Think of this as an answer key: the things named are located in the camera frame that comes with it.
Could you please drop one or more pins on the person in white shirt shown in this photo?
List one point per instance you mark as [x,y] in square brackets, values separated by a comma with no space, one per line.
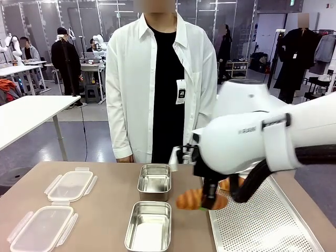
[134,78]

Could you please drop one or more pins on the clear plastic clip lid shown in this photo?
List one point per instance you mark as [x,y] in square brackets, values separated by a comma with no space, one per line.
[71,185]
[42,228]

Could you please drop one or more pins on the person's left forearm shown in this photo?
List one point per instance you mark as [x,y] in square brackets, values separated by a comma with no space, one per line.
[204,110]

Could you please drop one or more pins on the black tripod stand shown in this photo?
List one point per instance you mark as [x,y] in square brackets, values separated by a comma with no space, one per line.
[68,68]

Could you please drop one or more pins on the seated man in grey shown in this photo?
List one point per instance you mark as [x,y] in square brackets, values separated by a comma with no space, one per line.
[29,53]

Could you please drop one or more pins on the grey plastic stool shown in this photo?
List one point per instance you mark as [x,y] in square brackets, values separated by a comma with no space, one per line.
[92,94]

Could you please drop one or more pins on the white name badge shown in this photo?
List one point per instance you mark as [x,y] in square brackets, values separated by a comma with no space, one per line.
[180,92]

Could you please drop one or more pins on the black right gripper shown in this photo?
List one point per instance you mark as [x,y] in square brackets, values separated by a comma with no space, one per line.
[203,170]

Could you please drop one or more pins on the white shoe rack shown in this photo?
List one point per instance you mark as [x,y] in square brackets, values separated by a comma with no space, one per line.
[237,68]

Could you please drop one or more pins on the person in long black coat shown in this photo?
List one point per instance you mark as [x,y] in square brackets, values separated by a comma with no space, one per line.
[295,63]

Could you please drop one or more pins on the white table with grey leg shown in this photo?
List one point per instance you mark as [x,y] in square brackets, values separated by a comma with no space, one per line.
[26,118]

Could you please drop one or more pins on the orange cloth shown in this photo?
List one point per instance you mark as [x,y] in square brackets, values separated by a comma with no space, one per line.
[8,86]

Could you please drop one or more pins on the person's right forearm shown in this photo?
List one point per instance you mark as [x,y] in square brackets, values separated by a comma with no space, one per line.
[119,131]

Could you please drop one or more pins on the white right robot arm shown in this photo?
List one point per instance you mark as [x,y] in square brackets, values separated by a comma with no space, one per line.
[236,141]

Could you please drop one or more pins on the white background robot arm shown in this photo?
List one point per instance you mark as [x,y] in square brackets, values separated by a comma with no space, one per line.
[11,50]

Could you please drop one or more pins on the stainless steel rectangular container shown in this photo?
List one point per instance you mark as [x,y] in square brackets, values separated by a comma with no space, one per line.
[155,181]
[149,231]

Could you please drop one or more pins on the perforated metal baking tray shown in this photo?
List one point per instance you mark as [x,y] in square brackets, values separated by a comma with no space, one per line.
[262,225]

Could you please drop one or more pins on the standing man in black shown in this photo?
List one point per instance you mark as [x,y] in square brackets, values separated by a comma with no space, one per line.
[65,68]

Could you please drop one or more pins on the black utility cart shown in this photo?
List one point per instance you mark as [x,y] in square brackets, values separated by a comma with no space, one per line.
[316,89]

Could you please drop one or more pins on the grey hanging jacket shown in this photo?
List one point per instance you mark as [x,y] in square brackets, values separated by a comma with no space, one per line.
[325,48]

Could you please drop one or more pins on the black round floor base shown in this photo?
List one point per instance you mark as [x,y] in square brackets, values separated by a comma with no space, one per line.
[11,178]

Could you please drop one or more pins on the white background desk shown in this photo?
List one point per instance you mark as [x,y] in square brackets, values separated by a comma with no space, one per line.
[18,68]

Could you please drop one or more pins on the golden brown croissant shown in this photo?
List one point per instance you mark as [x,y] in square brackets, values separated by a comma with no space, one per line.
[189,200]
[224,185]

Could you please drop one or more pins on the person's right hand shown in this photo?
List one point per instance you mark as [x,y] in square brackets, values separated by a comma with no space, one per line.
[125,159]

